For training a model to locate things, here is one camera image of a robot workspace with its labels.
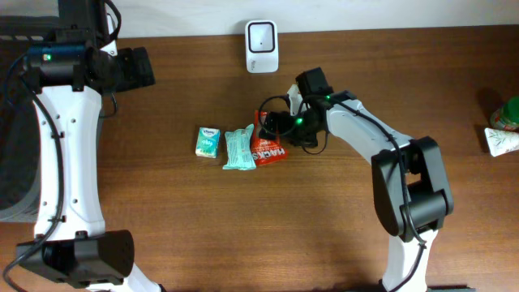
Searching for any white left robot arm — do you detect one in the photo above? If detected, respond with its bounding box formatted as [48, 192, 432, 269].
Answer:
[13, 1, 161, 291]

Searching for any red candy bag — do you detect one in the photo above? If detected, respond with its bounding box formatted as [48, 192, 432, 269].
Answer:
[251, 110, 288, 166]

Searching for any teal wet wipes pack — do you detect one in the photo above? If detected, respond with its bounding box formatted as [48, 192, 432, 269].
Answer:
[222, 124, 256, 170]

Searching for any white cream tube gold cap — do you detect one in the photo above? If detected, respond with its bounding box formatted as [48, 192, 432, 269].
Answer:
[484, 128, 519, 157]

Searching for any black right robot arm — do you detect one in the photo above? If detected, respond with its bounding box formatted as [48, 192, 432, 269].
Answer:
[259, 67, 453, 291]

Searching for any green lid jar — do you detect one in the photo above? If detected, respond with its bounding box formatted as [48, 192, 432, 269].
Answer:
[490, 97, 518, 131]

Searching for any white barcode scanner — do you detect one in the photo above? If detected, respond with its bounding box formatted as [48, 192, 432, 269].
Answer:
[245, 19, 279, 74]

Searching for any small teal tissue pack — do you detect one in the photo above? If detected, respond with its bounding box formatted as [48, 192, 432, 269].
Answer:
[195, 127, 221, 158]

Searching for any dark grey plastic basket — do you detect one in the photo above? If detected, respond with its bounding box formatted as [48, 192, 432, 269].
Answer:
[1, 15, 59, 223]

